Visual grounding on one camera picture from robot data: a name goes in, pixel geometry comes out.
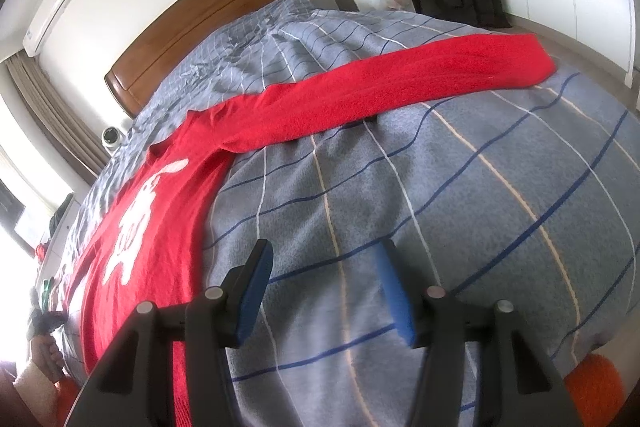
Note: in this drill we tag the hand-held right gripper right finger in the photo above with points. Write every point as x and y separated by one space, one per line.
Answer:
397 292

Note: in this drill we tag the wooden headboard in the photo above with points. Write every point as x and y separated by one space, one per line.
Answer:
200 22

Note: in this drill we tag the orange fleece clothing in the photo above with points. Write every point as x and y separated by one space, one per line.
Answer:
597 382

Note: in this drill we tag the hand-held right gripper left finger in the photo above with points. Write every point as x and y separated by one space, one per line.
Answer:
252 292

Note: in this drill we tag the small white security camera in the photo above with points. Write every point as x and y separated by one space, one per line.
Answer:
111 138

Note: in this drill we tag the grey striped blanket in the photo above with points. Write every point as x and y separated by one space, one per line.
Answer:
450 187

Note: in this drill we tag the white air conditioner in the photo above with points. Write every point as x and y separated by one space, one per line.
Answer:
47 19

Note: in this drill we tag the person's left hand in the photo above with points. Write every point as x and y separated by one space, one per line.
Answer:
47 357

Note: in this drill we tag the beige curtain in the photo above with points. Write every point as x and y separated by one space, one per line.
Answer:
55 112

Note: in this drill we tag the white desk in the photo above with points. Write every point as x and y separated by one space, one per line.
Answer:
60 227

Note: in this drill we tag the red sweater with white print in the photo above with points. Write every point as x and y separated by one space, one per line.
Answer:
350 92

